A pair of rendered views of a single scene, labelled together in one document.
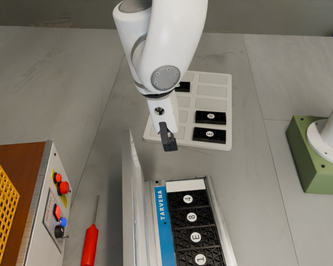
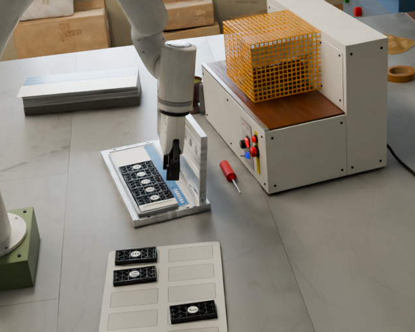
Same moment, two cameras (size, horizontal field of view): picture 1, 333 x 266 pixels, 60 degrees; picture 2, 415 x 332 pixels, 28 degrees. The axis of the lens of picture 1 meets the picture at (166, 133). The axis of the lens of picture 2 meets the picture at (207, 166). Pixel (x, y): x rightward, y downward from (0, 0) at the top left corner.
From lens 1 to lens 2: 235 cm
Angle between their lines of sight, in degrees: 108
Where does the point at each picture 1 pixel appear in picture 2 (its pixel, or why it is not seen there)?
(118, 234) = (211, 185)
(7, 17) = not seen: outside the picture
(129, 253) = not seen: hidden behind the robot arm
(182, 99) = (179, 296)
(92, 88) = (335, 292)
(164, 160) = (186, 232)
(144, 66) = not seen: hidden behind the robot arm
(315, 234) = (44, 213)
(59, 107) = (358, 257)
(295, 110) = (3, 321)
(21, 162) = (274, 118)
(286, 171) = (50, 248)
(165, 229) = (170, 185)
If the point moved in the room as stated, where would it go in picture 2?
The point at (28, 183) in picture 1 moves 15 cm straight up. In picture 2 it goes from (257, 112) to (254, 59)
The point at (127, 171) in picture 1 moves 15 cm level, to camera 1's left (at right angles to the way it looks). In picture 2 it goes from (191, 120) to (246, 110)
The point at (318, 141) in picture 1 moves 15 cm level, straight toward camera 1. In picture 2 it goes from (17, 227) to (53, 197)
